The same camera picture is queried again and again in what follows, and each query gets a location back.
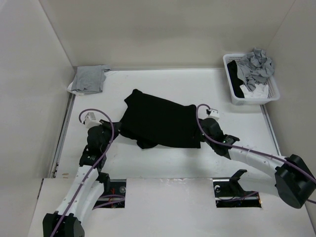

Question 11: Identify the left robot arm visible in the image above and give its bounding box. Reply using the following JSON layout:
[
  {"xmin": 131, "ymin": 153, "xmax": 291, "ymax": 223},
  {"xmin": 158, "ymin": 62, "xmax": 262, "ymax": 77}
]
[{"xmin": 42, "ymin": 120, "xmax": 121, "ymax": 237}]

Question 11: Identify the folded grey tank top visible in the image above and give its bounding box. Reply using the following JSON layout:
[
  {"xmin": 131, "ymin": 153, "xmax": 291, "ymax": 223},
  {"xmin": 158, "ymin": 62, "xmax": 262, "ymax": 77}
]
[{"xmin": 71, "ymin": 64, "xmax": 111, "ymax": 93}]

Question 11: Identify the white plastic laundry basket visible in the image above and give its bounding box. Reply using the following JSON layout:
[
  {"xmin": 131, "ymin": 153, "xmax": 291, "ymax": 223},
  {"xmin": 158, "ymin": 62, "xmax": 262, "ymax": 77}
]
[{"xmin": 223, "ymin": 53, "xmax": 280, "ymax": 105}]

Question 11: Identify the crumpled grey tank top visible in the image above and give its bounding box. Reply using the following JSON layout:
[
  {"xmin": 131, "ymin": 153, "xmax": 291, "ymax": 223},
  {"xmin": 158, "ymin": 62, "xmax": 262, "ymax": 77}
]
[{"xmin": 237, "ymin": 48, "xmax": 275, "ymax": 92}]

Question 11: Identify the left metal table rail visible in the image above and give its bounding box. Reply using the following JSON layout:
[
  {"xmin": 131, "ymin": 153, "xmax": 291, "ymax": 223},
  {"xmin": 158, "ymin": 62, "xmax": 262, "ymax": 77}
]
[{"xmin": 48, "ymin": 93, "xmax": 76, "ymax": 178}]

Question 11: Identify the metal table rail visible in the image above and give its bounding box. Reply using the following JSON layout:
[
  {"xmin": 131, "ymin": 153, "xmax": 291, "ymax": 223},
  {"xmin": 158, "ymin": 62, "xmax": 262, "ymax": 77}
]
[
  {"xmin": 260, "ymin": 105, "xmax": 281, "ymax": 155},
  {"xmin": 48, "ymin": 93, "xmax": 76, "ymax": 178}
]

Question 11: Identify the black tank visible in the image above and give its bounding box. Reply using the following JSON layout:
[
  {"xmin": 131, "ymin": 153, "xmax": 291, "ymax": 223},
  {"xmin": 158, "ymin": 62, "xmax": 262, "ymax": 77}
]
[
  {"xmin": 120, "ymin": 89, "xmax": 200, "ymax": 149},
  {"xmin": 227, "ymin": 60, "xmax": 244, "ymax": 98}
]

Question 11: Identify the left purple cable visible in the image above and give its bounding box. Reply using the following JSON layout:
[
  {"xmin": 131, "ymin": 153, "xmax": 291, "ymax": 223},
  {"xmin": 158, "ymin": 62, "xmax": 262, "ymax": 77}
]
[{"xmin": 49, "ymin": 108, "xmax": 125, "ymax": 237}]

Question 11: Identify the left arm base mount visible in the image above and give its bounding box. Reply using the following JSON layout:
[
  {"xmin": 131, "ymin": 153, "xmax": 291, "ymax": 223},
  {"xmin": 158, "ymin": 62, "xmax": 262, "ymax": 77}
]
[{"xmin": 94, "ymin": 180, "xmax": 127, "ymax": 208}]

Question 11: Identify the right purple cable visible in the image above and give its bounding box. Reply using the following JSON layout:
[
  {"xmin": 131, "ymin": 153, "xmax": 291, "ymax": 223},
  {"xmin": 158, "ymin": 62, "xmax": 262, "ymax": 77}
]
[{"xmin": 196, "ymin": 103, "xmax": 316, "ymax": 204}]

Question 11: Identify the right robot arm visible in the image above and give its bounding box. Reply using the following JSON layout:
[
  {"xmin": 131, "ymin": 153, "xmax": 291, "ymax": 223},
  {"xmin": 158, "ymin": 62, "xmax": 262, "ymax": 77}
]
[{"xmin": 197, "ymin": 117, "xmax": 316, "ymax": 209}]

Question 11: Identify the folded white tank top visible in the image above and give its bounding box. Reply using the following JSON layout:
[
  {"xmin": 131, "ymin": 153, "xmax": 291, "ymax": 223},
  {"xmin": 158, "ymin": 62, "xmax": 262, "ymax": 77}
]
[{"xmin": 67, "ymin": 69, "xmax": 112, "ymax": 96}]

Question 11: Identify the right metal table rail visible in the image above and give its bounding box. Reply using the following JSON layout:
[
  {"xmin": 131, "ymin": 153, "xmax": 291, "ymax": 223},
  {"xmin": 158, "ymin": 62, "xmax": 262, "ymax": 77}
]
[{"xmin": 260, "ymin": 105, "xmax": 281, "ymax": 155}]

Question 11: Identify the white tank top in basket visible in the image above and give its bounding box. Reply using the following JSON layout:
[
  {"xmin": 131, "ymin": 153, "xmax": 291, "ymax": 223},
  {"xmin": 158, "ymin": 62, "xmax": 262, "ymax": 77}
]
[{"xmin": 240, "ymin": 84, "xmax": 269, "ymax": 99}]

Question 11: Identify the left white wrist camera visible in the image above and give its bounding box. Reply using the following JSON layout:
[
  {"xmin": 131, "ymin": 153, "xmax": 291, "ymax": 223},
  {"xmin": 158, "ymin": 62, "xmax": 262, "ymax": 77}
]
[{"xmin": 83, "ymin": 112, "xmax": 100, "ymax": 129}]

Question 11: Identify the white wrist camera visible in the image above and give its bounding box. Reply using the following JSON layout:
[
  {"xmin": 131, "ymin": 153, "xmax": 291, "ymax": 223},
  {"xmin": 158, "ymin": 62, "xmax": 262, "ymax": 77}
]
[
  {"xmin": 206, "ymin": 109, "xmax": 220, "ymax": 120},
  {"xmin": 83, "ymin": 112, "xmax": 100, "ymax": 129}
]

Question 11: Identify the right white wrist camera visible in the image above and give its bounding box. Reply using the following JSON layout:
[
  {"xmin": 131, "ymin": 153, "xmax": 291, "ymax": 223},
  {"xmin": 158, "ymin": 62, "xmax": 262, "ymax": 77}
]
[{"xmin": 206, "ymin": 109, "xmax": 220, "ymax": 120}]

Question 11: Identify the purple cable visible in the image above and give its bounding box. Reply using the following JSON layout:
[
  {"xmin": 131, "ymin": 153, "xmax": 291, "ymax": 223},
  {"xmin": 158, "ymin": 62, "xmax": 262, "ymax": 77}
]
[
  {"xmin": 196, "ymin": 103, "xmax": 316, "ymax": 204},
  {"xmin": 49, "ymin": 108, "xmax": 125, "ymax": 237}
]

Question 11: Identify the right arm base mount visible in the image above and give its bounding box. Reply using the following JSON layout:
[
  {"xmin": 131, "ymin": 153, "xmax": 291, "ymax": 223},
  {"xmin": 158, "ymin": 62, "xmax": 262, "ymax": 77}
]
[{"xmin": 213, "ymin": 178, "xmax": 261, "ymax": 208}]

